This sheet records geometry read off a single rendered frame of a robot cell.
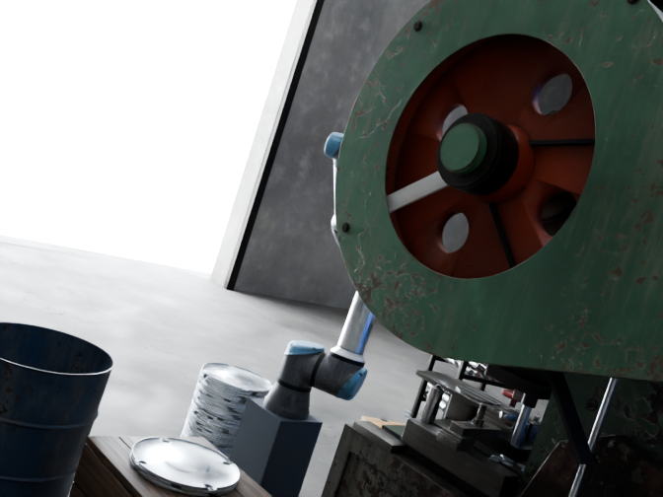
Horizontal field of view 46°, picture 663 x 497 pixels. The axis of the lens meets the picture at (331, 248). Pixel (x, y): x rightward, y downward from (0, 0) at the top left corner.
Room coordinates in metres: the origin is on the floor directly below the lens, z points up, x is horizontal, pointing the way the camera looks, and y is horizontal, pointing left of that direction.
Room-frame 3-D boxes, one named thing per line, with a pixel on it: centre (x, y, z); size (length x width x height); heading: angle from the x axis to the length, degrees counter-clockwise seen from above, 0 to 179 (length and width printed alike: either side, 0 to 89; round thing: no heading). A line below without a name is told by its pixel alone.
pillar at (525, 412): (1.80, -0.55, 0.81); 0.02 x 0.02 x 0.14
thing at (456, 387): (2.03, -0.45, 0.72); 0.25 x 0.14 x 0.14; 43
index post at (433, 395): (1.88, -0.35, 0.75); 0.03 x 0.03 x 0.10; 43
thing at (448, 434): (1.79, -0.44, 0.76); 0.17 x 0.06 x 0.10; 133
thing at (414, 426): (1.90, -0.57, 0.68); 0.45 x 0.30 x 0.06; 133
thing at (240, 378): (3.07, 0.20, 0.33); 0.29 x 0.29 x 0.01
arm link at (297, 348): (2.46, -0.03, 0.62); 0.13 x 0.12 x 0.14; 74
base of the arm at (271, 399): (2.46, -0.02, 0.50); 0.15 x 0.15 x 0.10
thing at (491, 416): (1.91, -0.56, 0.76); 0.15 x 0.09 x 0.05; 133
